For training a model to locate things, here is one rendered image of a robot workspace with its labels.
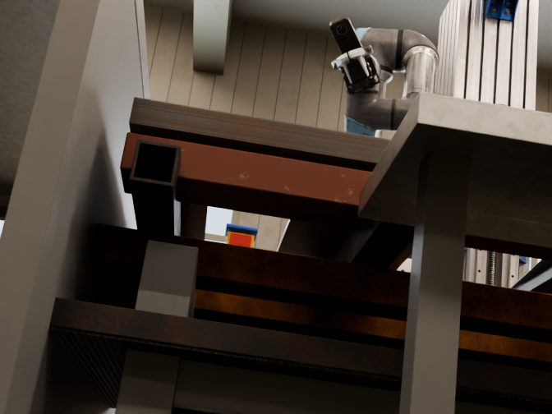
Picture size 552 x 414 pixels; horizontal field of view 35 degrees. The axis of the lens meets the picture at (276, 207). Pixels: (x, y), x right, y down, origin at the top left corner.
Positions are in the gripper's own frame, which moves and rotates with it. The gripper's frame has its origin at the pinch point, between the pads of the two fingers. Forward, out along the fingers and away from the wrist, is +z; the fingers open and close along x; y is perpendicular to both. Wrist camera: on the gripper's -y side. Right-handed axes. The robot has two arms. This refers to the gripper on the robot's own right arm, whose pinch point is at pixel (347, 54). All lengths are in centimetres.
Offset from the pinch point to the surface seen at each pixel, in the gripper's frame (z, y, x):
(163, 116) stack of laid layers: 75, 5, 19
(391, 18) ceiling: -390, -47, -9
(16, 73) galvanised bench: 36, -17, 51
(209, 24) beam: -325, -81, 88
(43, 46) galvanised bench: 45, -17, 41
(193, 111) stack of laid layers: 73, 6, 15
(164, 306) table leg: 84, 26, 25
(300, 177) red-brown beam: 73, 18, 6
